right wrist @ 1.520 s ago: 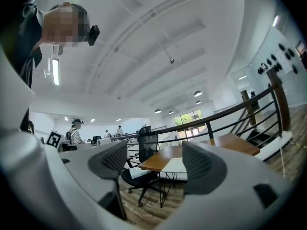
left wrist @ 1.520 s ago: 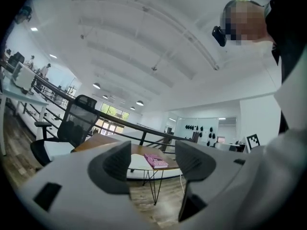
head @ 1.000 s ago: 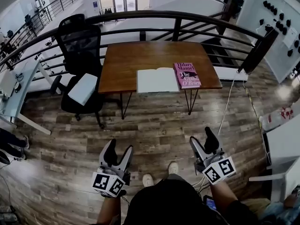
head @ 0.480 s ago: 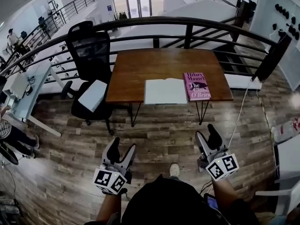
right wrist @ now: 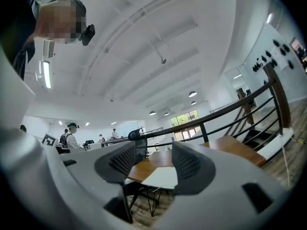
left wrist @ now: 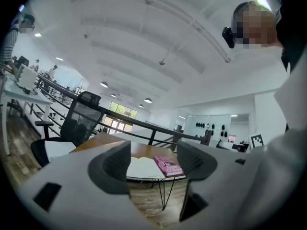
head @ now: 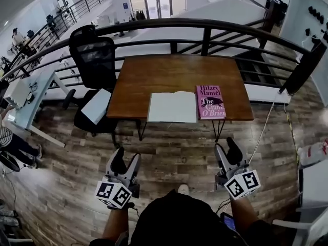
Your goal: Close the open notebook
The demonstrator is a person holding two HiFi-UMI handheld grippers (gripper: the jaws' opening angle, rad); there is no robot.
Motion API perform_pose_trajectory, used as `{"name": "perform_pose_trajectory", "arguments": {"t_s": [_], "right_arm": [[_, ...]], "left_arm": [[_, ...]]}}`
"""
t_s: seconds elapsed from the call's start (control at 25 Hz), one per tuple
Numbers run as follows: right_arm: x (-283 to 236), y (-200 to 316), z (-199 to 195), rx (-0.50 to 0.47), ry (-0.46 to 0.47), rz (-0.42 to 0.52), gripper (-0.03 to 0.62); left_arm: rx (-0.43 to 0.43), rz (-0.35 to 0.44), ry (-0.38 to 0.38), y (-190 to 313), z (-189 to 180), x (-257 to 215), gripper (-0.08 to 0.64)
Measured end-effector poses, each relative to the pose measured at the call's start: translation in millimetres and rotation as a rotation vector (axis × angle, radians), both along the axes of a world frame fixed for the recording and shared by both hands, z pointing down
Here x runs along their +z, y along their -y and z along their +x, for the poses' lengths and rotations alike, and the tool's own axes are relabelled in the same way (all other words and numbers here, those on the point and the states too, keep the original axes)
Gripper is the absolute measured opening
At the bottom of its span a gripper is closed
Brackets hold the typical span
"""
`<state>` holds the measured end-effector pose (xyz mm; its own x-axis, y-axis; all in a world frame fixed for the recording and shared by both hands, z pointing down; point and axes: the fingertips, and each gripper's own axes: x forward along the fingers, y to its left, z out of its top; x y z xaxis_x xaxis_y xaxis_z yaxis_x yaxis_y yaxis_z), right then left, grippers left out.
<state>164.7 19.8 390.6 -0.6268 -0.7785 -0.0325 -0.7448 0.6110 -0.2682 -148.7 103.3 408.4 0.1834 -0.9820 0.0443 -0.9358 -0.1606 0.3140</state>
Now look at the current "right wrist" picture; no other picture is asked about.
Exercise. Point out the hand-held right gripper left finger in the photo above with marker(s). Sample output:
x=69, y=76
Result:
x=112, y=169

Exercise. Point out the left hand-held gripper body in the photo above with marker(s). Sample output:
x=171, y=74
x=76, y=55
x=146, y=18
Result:
x=49, y=140

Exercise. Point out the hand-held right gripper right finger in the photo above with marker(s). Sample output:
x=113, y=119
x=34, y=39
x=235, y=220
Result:
x=199, y=174

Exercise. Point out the white notebook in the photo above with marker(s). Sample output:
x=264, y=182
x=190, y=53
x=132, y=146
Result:
x=161, y=177

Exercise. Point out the black mesh office chair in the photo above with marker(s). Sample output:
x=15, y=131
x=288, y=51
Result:
x=140, y=145

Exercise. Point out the wooden table with black legs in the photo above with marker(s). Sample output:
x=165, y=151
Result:
x=230, y=147

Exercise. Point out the large window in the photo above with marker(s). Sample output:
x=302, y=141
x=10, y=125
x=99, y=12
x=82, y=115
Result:
x=184, y=118

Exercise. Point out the long ceiling light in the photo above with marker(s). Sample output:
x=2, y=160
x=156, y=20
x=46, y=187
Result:
x=46, y=74

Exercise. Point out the black metal railing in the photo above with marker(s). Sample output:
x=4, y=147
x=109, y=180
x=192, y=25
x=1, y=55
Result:
x=242, y=111

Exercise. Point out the white ceiling air vent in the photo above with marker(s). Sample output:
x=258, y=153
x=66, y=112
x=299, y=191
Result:
x=49, y=48

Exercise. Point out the person's dark shirt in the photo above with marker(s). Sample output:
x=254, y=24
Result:
x=20, y=39

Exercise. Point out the person's head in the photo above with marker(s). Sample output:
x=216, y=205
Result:
x=60, y=20

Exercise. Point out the short wooden railing post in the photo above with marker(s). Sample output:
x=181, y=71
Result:
x=245, y=108

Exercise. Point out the tall wooden railing post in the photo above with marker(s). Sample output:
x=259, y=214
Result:
x=278, y=97

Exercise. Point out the black head-worn camera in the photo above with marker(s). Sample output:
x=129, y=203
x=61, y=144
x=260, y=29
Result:
x=87, y=35

